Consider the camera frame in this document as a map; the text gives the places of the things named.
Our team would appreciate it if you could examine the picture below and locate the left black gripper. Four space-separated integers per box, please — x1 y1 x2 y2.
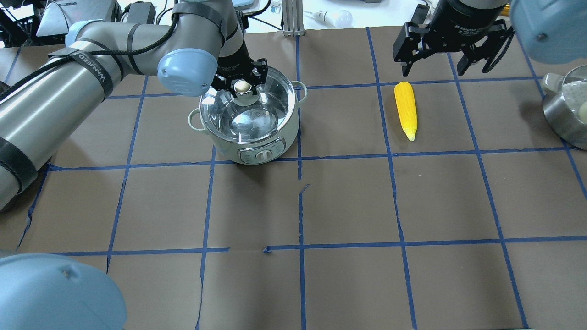
211 44 268 91

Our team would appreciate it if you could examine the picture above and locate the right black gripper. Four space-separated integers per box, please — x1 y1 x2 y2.
393 2 515 77

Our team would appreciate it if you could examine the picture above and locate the yellow corn cob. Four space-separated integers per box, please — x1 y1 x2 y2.
394 82 419 142

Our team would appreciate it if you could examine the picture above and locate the glass pot lid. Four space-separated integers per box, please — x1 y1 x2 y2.
199 66 300 144

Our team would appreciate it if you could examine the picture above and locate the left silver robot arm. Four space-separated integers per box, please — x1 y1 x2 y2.
0 0 268 207

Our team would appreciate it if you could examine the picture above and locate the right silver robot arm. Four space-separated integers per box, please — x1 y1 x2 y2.
392 0 587 77

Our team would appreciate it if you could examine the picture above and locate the white electric cooking pot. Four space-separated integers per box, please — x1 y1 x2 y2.
188 79 308 165

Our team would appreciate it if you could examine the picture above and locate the steel pot with white lid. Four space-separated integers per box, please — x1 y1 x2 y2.
541 65 587 150

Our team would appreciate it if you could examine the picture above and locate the white light bulb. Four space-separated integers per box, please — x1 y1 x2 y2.
311 9 354 28

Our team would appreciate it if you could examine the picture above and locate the aluminium frame post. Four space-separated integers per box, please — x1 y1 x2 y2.
282 0 305 37

